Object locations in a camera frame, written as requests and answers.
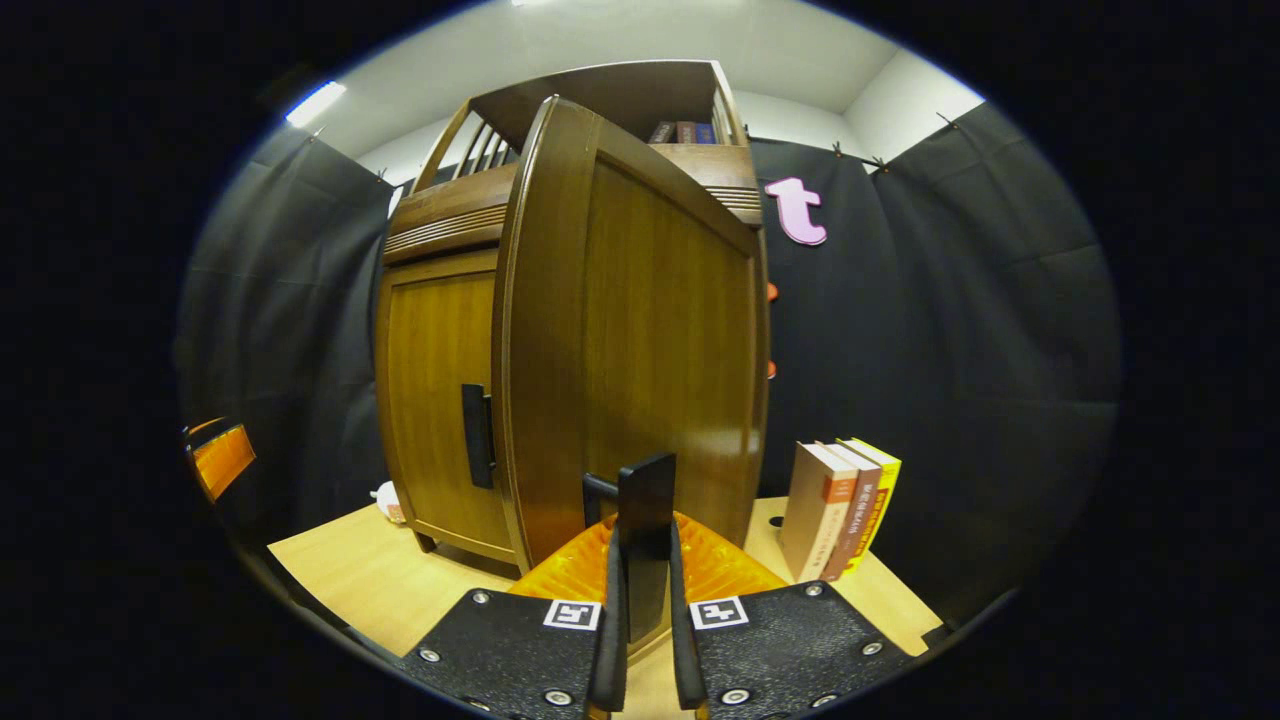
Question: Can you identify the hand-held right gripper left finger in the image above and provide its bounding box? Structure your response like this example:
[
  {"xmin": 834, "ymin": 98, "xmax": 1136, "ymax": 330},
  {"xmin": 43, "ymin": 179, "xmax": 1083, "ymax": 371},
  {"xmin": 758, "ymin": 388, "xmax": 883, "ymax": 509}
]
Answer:
[{"xmin": 400, "ymin": 515, "xmax": 629, "ymax": 716}]

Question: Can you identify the wooden cabinet drawer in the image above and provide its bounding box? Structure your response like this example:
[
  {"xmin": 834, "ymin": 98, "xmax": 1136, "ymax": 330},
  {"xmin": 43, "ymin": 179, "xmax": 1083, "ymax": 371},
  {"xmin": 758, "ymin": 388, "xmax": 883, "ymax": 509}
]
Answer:
[{"xmin": 385, "ymin": 143, "xmax": 761, "ymax": 241}]

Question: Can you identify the white and orange book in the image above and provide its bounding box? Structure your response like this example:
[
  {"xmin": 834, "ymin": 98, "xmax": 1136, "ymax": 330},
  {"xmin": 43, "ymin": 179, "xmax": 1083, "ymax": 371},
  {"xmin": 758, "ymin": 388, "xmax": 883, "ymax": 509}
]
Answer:
[{"xmin": 780, "ymin": 442, "xmax": 859, "ymax": 583}]

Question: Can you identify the small ceiling light panel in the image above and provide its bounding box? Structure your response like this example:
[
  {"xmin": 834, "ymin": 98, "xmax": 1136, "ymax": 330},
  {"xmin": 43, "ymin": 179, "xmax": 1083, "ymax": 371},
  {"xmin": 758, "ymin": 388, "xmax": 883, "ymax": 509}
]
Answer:
[{"xmin": 285, "ymin": 80, "xmax": 348, "ymax": 128}]

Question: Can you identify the black backdrop cloth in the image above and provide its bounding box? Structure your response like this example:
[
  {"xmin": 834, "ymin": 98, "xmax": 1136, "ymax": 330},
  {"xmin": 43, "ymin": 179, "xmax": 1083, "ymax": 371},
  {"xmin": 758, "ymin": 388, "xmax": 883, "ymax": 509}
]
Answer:
[{"xmin": 175, "ymin": 100, "xmax": 1123, "ymax": 626}]

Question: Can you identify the yellow book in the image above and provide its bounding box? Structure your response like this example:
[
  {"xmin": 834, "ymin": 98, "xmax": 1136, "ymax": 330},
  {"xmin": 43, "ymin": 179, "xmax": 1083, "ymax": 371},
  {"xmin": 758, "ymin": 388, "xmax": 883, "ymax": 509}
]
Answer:
[{"xmin": 838, "ymin": 437, "xmax": 903, "ymax": 574}]

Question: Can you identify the wooden shoe cabinet door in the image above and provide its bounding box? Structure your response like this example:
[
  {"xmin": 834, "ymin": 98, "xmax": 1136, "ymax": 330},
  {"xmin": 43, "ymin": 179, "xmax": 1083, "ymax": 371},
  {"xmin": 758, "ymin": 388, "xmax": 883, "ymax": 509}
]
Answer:
[
  {"xmin": 492, "ymin": 95, "xmax": 771, "ymax": 646},
  {"xmin": 375, "ymin": 248, "xmax": 521, "ymax": 566}
]

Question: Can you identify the wooden double-door shoe cabinet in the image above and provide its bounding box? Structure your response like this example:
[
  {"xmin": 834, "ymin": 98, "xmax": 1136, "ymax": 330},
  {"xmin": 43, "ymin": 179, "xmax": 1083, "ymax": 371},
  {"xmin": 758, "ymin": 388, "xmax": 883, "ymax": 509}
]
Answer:
[{"xmin": 375, "ymin": 60, "xmax": 766, "ymax": 581}]

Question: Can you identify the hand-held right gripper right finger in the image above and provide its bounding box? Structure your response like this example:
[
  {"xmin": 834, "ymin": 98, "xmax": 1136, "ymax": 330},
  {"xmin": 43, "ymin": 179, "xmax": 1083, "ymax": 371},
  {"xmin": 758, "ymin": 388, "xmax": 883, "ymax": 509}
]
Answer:
[{"xmin": 668, "ymin": 512, "xmax": 913, "ymax": 713}]

